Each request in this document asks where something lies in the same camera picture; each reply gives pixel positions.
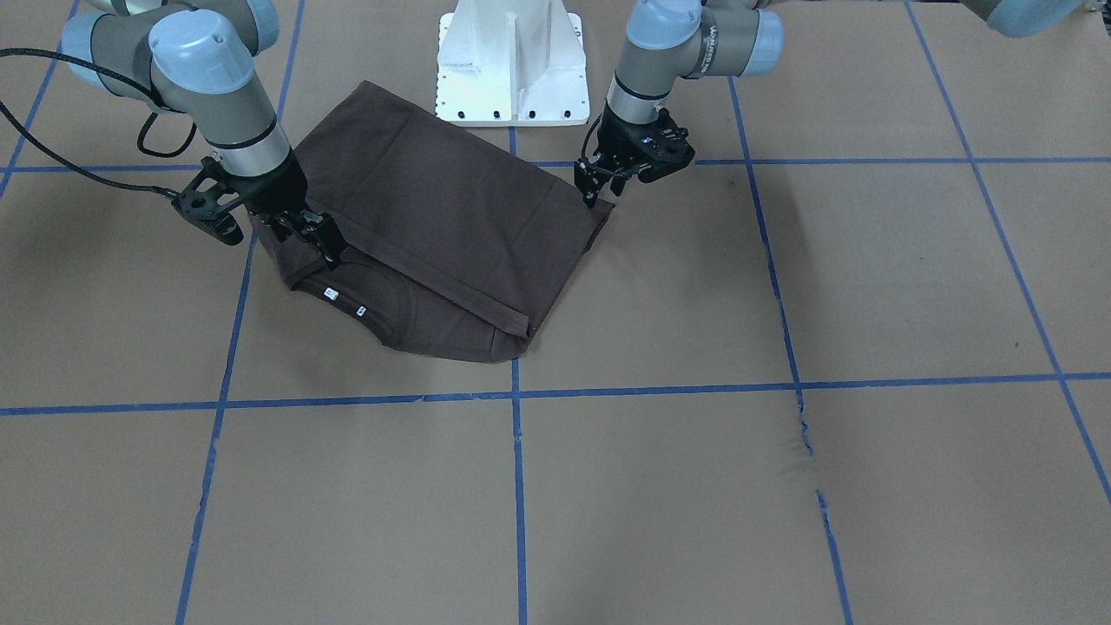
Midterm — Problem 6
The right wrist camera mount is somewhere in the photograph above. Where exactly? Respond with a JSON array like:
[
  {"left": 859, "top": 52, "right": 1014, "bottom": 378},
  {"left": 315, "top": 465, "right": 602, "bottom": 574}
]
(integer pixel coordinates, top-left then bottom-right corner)
[{"left": 171, "top": 155, "right": 254, "bottom": 246}]

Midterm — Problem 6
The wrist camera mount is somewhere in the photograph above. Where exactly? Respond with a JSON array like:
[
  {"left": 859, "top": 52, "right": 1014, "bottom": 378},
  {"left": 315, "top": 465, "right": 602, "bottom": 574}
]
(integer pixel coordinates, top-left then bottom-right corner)
[
  {"left": 635, "top": 107, "right": 695, "bottom": 183},
  {"left": 171, "top": 155, "right": 254, "bottom": 246}
]

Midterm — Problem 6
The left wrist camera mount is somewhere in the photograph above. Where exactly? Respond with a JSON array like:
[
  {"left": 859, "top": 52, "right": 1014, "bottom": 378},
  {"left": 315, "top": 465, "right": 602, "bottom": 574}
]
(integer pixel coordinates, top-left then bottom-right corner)
[{"left": 635, "top": 107, "right": 695, "bottom": 183}]

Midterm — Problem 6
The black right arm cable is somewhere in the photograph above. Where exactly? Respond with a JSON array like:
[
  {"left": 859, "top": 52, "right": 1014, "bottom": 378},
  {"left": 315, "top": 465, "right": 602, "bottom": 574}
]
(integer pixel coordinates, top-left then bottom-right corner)
[{"left": 0, "top": 48, "right": 201, "bottom": 196}]

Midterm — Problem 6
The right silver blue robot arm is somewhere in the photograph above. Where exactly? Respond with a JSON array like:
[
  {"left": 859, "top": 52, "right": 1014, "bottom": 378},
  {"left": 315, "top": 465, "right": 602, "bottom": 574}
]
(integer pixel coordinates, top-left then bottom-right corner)
[{"left": 61, "top": 1, "right": 346, "bottom": 266}]

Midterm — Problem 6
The dark brown t-shirt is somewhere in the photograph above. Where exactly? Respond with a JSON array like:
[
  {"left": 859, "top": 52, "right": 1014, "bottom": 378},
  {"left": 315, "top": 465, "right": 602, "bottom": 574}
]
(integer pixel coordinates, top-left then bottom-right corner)
[{"left": 253, "top": 82, "right": 614, "bottom": 363}]

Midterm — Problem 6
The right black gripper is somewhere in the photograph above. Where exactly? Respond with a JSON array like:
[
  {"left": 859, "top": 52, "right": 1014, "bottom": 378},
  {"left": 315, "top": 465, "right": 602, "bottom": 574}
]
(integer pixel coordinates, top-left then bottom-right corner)
[{"left": 246, "top": 153, "right": 346, "bottom": 266}]

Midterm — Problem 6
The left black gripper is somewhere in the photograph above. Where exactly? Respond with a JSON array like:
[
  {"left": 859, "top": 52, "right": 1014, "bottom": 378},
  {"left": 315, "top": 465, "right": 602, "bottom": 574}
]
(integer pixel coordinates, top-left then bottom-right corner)
[{"left": 573, "top": 104, "right": 655, "bottom": 208}]

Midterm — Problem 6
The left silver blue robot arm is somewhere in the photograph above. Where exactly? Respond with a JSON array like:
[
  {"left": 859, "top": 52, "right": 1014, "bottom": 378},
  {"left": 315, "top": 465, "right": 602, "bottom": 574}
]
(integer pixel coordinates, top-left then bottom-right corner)
[{"left": 573, "top": 1, "right": 785, "bottom": 208}]

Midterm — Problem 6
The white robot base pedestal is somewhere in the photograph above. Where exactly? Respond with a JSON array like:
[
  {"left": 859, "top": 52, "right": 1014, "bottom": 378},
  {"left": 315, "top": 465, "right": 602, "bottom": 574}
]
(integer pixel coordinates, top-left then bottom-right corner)
[{"left": 434, "top": 1, "right": 591, "bottom": 127}]

